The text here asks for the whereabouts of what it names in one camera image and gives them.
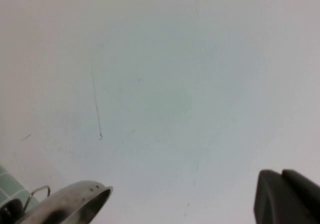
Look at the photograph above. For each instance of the stainless steel pot lid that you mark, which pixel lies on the stainless steel pot lid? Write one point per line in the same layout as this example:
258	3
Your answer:
65	206

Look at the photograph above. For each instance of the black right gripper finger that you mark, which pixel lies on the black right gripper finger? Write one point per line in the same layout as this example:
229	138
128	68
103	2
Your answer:
287	199

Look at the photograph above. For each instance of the green checkered tablecloth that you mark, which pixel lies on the green checkered tablecloth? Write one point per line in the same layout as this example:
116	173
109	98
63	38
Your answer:
7	184

